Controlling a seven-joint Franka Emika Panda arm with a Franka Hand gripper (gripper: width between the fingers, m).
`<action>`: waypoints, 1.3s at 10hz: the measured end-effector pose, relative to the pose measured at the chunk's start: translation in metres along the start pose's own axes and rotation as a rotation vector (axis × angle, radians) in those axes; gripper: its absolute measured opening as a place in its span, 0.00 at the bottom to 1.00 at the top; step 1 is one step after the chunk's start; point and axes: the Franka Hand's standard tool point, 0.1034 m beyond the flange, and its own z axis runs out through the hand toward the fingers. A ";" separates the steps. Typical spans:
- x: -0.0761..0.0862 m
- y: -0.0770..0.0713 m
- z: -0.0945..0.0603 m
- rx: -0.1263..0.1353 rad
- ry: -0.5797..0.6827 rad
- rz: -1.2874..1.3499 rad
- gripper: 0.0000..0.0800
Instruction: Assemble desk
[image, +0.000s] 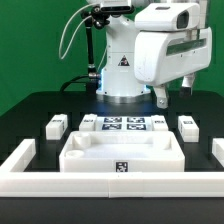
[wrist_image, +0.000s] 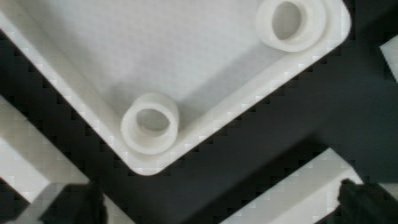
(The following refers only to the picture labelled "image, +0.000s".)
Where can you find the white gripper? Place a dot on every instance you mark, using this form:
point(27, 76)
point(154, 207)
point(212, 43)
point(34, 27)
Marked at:
point(161, 57)

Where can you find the white desk top tray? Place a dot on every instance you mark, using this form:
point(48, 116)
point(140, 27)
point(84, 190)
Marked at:
point(122, 151)

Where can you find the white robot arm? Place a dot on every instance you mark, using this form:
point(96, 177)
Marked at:
point(138, 6)

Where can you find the marker tag sheet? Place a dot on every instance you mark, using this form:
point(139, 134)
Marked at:
point(123, 123)

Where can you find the white U-shaped fence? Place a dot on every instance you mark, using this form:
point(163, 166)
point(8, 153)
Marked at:
point(16, 181)

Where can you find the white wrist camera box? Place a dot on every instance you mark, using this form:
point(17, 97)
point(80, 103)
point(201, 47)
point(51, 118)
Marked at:
point(170, 17)

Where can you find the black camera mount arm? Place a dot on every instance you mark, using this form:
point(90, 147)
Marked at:
point(91, 43)

